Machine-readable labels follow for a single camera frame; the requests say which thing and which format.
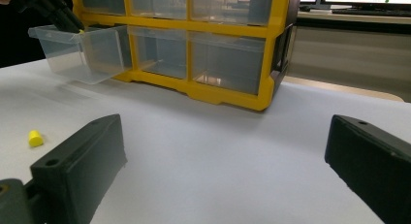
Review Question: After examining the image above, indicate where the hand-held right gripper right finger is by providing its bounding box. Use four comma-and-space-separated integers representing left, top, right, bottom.
324, 113, 411, 224

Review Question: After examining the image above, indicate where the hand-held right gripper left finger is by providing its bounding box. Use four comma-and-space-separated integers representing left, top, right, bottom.
29, 112, 128, 224

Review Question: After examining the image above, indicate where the clear plastic storage drawer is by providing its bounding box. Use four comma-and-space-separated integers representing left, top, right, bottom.
27, 24, 134, 86

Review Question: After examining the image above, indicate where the yellow black organizer cabinet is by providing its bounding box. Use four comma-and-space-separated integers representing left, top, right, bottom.
70, 0, 303, 112

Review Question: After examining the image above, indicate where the white table cover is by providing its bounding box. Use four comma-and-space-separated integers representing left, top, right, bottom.
0, 58, 411, 224

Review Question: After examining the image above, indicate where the light wooden desk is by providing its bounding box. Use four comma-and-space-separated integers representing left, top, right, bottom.
297, 11, 411, 26

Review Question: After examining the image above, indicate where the black keyboard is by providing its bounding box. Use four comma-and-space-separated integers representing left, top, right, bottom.
331, 8, 411, 18

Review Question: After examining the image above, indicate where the set of clear drawers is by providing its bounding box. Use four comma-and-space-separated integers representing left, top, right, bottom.
79, 0, 274, 96

